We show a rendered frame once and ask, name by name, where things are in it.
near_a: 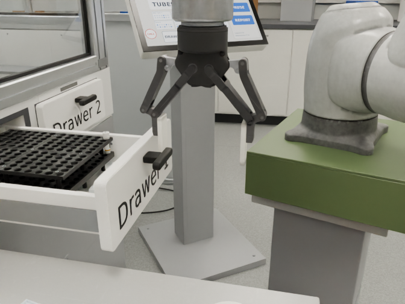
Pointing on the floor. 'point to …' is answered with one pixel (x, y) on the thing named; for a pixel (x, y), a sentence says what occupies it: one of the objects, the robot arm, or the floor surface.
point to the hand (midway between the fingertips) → (202, 152)
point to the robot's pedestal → (317, 253)
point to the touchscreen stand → (196, 199)
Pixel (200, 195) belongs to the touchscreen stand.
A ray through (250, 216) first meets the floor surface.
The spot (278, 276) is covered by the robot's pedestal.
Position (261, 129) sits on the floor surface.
